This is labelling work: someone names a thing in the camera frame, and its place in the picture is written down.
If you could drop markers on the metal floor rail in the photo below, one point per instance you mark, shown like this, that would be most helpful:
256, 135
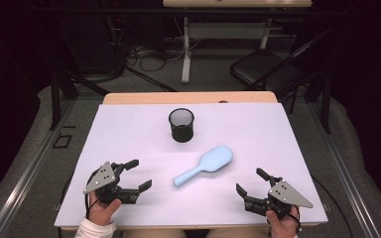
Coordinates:
29, 172
347, 185

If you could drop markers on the light blue hairbrush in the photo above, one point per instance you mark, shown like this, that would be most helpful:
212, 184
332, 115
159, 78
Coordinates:
211, 160

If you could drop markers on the black horizontal metal bar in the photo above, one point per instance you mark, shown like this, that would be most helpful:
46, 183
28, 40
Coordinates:
112, 11

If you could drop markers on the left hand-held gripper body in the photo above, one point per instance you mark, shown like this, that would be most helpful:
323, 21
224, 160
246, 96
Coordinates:
101, 180

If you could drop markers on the metal chair leg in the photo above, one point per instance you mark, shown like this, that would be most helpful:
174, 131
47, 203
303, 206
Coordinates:
225, 31

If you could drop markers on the person's right hand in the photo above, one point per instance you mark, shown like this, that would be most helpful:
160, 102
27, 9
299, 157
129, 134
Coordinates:
282, 226

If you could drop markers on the black folding chair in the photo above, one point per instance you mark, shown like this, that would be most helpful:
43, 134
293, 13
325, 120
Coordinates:
261, 67

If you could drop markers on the wooden table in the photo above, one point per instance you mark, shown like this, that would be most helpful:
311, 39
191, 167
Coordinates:
185, 98

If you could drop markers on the black metal stand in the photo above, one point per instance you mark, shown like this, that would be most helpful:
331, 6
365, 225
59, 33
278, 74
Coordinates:
325, 102
55, 99

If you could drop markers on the person's left hand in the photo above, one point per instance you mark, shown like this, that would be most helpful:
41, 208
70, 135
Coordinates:
101, 211

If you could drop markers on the black mesh cup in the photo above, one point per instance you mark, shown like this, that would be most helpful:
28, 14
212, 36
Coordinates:
181, 130

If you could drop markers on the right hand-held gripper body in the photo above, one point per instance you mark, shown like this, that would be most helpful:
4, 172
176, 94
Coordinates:
289, 195

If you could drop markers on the person's left leg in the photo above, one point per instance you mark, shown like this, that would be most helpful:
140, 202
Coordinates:
155, 234

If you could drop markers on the person's right leg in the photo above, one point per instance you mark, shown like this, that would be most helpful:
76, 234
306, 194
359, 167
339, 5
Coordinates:
238, 233

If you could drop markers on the person's leg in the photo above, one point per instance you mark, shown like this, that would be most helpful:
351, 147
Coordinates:
155, 234
238, 233

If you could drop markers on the black floor hatch frame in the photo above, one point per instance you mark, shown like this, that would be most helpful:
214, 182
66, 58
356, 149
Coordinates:
62, 141

